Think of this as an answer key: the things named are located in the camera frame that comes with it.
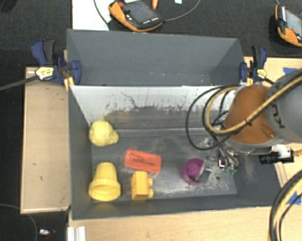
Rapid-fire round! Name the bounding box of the purple cup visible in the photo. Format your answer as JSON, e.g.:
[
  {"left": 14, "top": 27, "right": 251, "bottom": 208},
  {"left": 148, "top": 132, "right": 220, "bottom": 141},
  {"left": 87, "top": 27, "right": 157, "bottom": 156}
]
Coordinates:
[{"left": 181, "top": 158, "right": 207, "bottom": 186}]

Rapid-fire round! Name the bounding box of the pale wood board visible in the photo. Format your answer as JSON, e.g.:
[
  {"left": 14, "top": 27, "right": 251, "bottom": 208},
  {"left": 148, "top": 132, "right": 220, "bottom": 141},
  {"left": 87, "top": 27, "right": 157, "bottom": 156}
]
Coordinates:
[{"left": 20, "top": 66, "right": 72, "bottom": 214}]

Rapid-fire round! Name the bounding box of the yellow toy block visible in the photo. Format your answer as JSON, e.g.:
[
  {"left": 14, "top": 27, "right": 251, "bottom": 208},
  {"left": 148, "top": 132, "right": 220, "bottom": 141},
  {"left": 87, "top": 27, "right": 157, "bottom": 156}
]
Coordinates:
[{"left": 130, "top": 171, "right": 155, "bottom": 201}]

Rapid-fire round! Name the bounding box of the yellow lumpy toy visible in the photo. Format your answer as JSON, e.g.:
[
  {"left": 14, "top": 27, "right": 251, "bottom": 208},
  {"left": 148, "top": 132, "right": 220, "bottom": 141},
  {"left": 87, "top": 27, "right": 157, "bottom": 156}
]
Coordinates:
[{"left": 88, "top": 120, "right": 120, "bottom": 147}]

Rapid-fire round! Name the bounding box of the yellow cup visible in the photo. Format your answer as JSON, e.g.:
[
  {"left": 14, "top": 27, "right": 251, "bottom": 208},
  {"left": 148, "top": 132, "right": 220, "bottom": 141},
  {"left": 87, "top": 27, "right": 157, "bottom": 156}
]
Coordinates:
[{"left": 88, "top": 162, "right": 122, "bottom": 202}]

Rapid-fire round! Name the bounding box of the orange flat box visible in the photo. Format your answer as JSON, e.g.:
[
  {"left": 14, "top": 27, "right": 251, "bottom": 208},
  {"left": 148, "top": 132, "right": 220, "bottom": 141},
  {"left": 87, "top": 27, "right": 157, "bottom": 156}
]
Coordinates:
[{"left": 124, "top": 149, "right": 163, "bottom": 177}]

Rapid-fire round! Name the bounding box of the black cylinder on white bracket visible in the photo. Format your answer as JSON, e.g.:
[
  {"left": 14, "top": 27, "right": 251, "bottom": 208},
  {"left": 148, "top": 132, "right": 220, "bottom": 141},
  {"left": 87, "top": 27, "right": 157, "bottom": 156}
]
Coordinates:
[{"left": 258, "top": 144, "right": 295, "bottom": 165}]

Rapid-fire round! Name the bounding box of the grey metal bin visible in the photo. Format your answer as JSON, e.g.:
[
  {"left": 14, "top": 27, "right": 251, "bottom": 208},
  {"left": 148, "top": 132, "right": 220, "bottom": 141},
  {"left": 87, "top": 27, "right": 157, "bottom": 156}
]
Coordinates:
[{"left": 66, "top": 28, "right": 280, "bottom": 220}]

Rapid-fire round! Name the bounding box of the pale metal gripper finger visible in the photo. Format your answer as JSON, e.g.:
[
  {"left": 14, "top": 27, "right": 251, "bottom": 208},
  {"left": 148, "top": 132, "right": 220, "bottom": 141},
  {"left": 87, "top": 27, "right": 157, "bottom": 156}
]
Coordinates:
[
  {"left": 198, "top": 170, "right": 213, "bottom": 183},
  {"left": 197, "top": 160, "right": 213, "bottom": 177}
]

